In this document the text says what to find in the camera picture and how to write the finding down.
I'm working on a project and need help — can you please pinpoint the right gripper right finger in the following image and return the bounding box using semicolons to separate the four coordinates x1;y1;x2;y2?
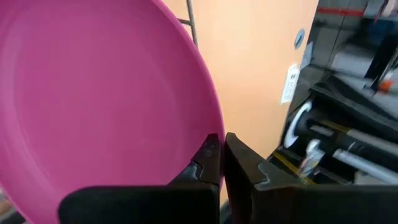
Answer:
223;132;398;224

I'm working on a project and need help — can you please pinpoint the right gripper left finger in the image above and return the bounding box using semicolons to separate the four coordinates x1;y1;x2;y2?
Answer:
57;133;222;224

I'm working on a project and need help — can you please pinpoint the pink plate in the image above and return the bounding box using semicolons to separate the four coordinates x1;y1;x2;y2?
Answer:
0;0;225;224

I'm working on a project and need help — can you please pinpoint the white power strip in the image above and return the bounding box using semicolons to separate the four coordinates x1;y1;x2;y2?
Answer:
280;63;300;105

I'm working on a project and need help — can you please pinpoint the light wooden desk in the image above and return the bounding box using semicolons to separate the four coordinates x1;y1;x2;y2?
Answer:
161;0;320;206

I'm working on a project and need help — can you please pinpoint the round grey desk grommet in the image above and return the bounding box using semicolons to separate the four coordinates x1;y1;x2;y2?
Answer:
294;29;306;50

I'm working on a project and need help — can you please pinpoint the black equipment with white ring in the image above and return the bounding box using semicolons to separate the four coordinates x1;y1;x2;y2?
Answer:
281;99;398;186

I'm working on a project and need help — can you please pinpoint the grey wire dish rack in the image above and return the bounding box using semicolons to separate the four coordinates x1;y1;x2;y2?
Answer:
177;0;199;47

